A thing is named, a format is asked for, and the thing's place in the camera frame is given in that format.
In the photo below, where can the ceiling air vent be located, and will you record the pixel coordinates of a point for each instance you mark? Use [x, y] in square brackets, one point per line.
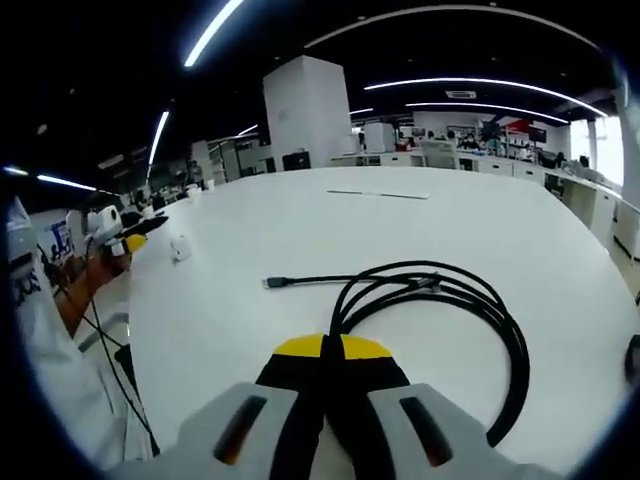
[462, 93]

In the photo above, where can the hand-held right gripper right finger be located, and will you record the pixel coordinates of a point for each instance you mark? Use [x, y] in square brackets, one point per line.
[380, 405]

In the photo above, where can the white office chair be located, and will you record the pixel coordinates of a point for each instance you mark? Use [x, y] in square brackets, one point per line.
[440, 154]

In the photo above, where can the white cabinet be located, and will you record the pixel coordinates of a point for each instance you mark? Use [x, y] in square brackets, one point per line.
[378, 136]

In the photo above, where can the white ceiling light strip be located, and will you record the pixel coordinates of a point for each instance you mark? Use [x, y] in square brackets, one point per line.
[159, 140]
[55, 181]
[480, 106]
[480, 82]
[215, 30]

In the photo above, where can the white cup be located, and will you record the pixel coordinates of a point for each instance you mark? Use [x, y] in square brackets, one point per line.
[210, 185]
[192, 193]

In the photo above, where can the black computer mouse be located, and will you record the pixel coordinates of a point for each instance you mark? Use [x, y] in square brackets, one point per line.
[633, 360]

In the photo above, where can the white charger adapter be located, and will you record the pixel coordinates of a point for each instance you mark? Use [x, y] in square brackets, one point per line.
[179, 250]

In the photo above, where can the black cabinet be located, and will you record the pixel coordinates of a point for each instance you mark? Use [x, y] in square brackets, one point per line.
[297, 161]

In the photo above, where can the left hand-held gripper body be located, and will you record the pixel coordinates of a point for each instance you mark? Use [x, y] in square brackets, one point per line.
[104, 220]

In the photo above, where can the person in white shirt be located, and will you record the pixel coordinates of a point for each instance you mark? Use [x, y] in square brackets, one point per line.
[65, 390]

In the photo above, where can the white desk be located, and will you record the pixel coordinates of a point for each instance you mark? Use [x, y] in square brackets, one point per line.
[425, 235]

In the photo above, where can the wide white pillar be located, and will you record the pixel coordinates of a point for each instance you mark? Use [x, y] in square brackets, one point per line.
[307, 112]

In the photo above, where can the narrow white pillar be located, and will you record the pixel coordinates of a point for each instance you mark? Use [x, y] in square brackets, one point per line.
[627, 130]

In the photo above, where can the white chair frame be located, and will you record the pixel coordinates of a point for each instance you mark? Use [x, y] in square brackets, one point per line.
[102, 330]

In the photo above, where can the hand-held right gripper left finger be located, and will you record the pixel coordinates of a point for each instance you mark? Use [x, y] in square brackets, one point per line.
[280, 400]

